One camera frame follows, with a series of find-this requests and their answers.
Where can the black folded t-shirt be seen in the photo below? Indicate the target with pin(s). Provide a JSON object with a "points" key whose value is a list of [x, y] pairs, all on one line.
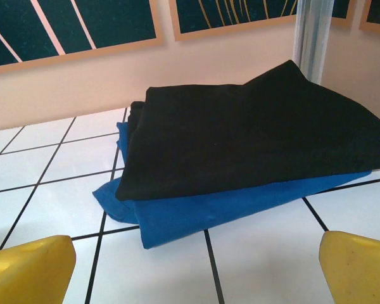
{"points": [[240, 136]]}

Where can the blue folded t-shirt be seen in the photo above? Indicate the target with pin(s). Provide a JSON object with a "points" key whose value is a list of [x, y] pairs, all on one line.
{"points": [[190, 218]]}

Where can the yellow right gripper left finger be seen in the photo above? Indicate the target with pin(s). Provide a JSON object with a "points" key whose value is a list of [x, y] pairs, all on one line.
{"points": [[31, 272]]}

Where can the aluminium corner post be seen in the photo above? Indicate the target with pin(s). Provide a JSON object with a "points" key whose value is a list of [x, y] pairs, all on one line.
{"points": [[312, 41]]}

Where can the flower print wall panel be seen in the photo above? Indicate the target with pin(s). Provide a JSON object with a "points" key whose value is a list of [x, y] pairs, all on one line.
{"points": [[82, 25]]}

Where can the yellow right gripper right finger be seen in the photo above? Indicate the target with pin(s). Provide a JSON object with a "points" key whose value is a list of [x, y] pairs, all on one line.
{"points": [[358, 272]]}

